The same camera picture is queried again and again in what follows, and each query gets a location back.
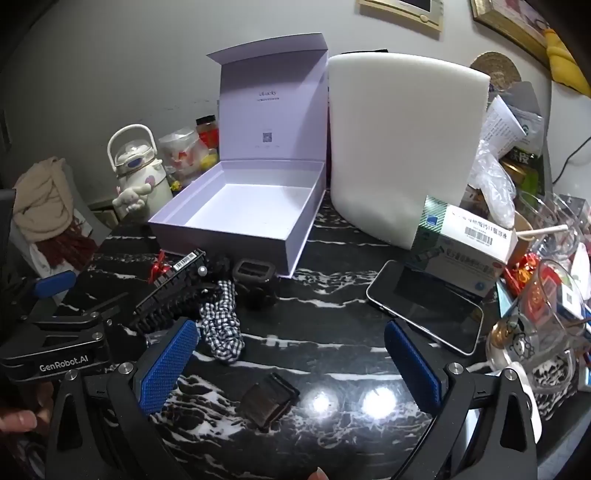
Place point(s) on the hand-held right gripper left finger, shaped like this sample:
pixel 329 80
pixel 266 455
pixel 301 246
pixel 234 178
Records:
pixel 171 364

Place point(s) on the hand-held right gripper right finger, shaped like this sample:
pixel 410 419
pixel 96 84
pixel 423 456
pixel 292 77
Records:
pixel 413 369

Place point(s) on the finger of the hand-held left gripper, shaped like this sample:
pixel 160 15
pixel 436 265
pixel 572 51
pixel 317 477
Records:
pixel 99 307
pixel 55 284

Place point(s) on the black banana hair clip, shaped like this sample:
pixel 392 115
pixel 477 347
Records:
pixel 168 302

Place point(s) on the black white checkered scrunchie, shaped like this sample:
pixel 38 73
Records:
pixel 221 323

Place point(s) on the red hair clip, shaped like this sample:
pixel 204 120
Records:
pixel 159 267

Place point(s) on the smoky square hair clip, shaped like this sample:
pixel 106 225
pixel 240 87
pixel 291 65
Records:
pixel 268 399
pixel 254 271

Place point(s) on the black translucent claw clip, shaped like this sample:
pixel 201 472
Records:
pixel 217 267

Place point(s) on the lilac gift box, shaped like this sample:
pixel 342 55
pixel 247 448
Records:
pixel 249 203

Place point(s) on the person's left hand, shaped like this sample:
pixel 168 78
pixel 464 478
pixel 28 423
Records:
pixel 18 421

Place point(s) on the red plaid scarf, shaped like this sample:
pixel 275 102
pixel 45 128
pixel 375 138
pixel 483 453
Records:
pixel 69 249

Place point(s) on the black smartphone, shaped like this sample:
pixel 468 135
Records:
pixel 425 307

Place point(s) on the grey chair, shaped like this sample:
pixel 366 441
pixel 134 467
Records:
pixel 87 207

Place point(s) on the beige cloth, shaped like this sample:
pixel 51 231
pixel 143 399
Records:
pixel 41 198

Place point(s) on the green white medicine box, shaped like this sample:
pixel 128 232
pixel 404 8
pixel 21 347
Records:
pixel 461 249

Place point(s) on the glass mug with cat print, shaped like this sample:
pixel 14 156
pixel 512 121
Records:
pixel 540 332

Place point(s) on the cream cartoon kettle bottle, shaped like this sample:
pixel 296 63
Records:
pixel 138 175

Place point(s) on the red candy wrapper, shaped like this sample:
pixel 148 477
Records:
pixel 521 272

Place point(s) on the plastic bag with paper cup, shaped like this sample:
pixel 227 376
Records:
pixel 184 154

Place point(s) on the white straw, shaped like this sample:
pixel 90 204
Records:
pixel 542 233

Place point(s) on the clear glass cup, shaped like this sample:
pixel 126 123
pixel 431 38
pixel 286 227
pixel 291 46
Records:
pixel 549 221

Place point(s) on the clear plastic bag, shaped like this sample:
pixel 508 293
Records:
pixel 491 180

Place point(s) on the red spice jar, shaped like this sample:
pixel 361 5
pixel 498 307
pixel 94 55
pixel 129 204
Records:
pixel 207 131

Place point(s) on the white foam block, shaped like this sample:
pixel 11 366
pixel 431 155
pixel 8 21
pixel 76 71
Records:
pixel 406 147

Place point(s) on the green jar with gold lid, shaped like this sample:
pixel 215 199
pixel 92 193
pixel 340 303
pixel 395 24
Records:
pixel 521 173

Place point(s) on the printed paper sheet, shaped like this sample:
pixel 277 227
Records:
pixel 501 127

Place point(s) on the yellow plush toy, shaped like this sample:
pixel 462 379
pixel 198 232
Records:
pixel 568 64

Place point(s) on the gold picture frame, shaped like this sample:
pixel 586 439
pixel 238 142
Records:
pixel 512 27

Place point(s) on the wall intercom panel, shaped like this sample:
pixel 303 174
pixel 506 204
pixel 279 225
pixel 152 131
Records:
pixel 406 11

